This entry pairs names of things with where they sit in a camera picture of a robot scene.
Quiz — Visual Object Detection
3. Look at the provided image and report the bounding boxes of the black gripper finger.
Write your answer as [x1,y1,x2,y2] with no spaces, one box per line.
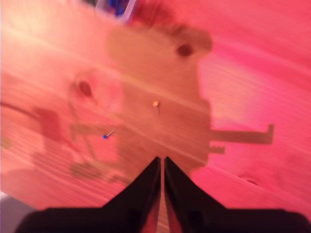
[164,157,228,233]
[102,157,162,233]

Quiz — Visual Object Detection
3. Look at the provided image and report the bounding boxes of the clear plastic pin organiser box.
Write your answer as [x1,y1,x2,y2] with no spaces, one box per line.
[80,0,139,25]

